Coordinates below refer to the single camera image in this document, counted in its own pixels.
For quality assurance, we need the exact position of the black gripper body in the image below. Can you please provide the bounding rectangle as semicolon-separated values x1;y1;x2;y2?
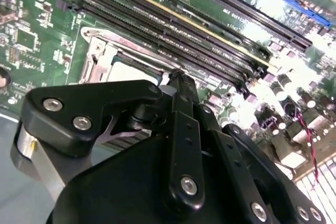
46;134;255;224

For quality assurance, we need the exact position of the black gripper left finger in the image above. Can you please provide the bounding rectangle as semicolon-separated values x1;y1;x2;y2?
20;68;206;209

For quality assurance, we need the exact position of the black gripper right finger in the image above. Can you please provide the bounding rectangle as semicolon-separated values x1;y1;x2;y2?
187;77;328;224

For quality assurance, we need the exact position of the metal socket cover frame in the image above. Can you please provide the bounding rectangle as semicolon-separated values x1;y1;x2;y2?
81;28;171;86

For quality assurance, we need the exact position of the silver CPU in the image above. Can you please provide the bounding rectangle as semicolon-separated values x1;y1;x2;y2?
109;52;165;84

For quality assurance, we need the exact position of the metal socket locking lever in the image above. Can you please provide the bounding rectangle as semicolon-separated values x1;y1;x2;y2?
104;35;182;74

